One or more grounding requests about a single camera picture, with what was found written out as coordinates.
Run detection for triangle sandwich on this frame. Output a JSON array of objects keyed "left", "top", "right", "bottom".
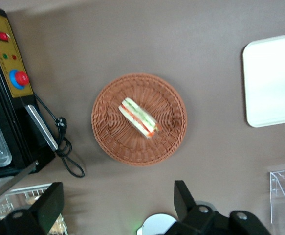
[{"left": 118, "top": 97, "right": 163, "bottom": 141}]

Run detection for white wire rack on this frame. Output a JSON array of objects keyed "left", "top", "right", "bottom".
[{"left": 0, "top": 182, "right": 67, "bottom": 235}]

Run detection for brown round wicker basket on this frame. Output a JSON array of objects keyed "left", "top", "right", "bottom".
[{"left": 91, "top": 72, "right": 188, "bottom": 167}]

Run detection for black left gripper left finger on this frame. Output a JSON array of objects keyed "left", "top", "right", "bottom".
[{"left": 0, "top": 182, "right": 65, "bottom": 235}]

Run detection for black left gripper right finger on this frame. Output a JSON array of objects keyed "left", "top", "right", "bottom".
[{"left": 171, "top": 180, "right": 272, "bottom": 235}]

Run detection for clear acrylic bottle rack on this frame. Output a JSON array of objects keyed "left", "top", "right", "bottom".
[{"left": 269, "top": 166, "right": 285, "bottom": 231}]

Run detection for bagged snack crackers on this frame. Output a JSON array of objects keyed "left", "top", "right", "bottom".
[
  {"left": 48, "top": 214, "right": 67, "bottom": 235},
  {"left": 26, "top": 194, "right": 42, "bottom": 206}
]

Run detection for beige plastic tray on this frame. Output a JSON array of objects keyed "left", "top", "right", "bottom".
[{"left": 242, "top": 32, "right": 285, "bottom": 128}]

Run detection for black power cable with plug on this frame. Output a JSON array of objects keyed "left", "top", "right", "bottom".
[{"left": 33, "top": 93, "right": 86, "bottom": 178}]

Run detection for black sealing machine yellow panel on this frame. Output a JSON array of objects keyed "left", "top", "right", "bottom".
[{"left": 0, "top": 2, "right": 60, "bottom": 182}]

